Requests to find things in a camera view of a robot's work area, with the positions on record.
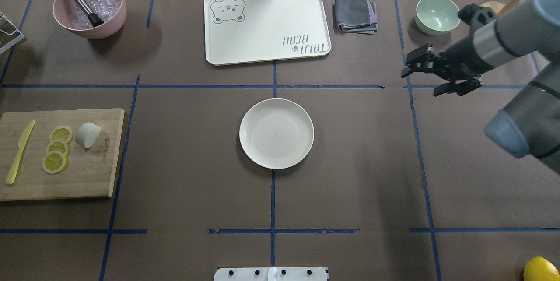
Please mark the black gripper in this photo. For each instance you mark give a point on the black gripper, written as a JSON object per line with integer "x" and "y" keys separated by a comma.
{"x": 463, "y": 56}

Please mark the cream round plate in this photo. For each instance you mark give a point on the cream round plate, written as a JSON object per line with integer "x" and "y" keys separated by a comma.
{"x": 276, "y": 133}

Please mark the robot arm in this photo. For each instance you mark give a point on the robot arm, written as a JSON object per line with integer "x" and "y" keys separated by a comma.
{"x": 523, "y": 45}

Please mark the cream bear tray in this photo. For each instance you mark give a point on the cream bear tray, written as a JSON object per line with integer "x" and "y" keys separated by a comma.
{"x": 250, "y": 31}

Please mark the mint green bowl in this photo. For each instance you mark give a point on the mint green bowl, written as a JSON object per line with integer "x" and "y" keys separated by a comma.
{"x": 436, "y": 17}

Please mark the grey purple folded cloth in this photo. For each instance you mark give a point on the grey purple folded cloth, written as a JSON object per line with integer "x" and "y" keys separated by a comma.
{"x": 358, "y": 16}

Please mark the yellow lemon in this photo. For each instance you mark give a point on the yellow lemon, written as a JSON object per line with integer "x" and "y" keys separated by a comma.
{"x": 540, "y": 269}

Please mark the clear ice cubes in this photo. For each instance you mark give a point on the clear ice cubes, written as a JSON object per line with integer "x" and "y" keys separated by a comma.
{"x": 106, "y": 9}

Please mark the pink bowl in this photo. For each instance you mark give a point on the pink bowl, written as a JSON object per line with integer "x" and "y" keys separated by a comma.
{"x": 63, "y": 8}

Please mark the bamboo cutting board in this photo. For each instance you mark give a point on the bamboo cutting board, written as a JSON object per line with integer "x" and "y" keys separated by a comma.
{"x": 89, "y": 172}

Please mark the lemon slice top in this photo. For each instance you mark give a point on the lemon slice top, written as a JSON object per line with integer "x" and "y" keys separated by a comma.
{"x": 62, "y": 133}

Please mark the lemon slice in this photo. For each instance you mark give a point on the lemon slice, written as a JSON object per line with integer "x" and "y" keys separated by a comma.
{"x": 62, "y": 133}
{"x": 54, "y": 162}
{"x": 58, "y": 145}

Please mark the lemon slice middle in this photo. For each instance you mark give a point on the lemon slice middle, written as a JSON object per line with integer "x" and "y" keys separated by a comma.
{"x": 58, "y": 145}

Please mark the lemon slice bottom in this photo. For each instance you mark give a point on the lemon slice bottom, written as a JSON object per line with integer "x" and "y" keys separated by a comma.
{"x": 54, "y": 162}

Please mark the yellow plastic knife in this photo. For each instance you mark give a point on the yellow plastic knife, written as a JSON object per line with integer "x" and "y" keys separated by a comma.
{"x": 21, "y": 144}

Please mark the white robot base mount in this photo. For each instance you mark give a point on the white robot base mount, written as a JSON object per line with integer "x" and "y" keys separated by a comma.
{"x": 271, "y": 274}

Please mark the white wire cup rack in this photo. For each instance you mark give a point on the white wire cup rack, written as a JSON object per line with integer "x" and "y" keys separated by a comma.
{"x": 10, "y": 35}

